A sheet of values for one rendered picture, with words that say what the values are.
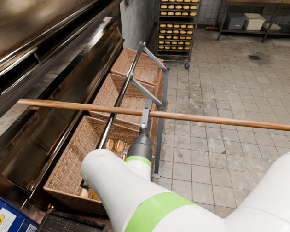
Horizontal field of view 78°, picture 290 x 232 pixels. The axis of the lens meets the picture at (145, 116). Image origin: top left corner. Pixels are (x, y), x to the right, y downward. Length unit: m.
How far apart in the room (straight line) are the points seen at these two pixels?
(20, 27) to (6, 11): 0.06
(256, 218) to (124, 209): 0.15
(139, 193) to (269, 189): 0.16
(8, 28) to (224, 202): 1.98
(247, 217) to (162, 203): 0.09
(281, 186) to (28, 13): 0.98
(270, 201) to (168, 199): 0.11
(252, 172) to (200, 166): 0.54
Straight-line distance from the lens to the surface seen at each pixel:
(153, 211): 0.24
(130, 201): 0.27
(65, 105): 0.92
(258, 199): 0.23
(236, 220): 0.21
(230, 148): 2.38
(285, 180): 0.25
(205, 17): 5.80
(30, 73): 0.73
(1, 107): 0.65
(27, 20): 0.97
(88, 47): 1.52
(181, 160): 2.10
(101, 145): 0.74
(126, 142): 1.47
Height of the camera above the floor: 1.76
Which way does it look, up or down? 44 degrees down
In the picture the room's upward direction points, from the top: straight up
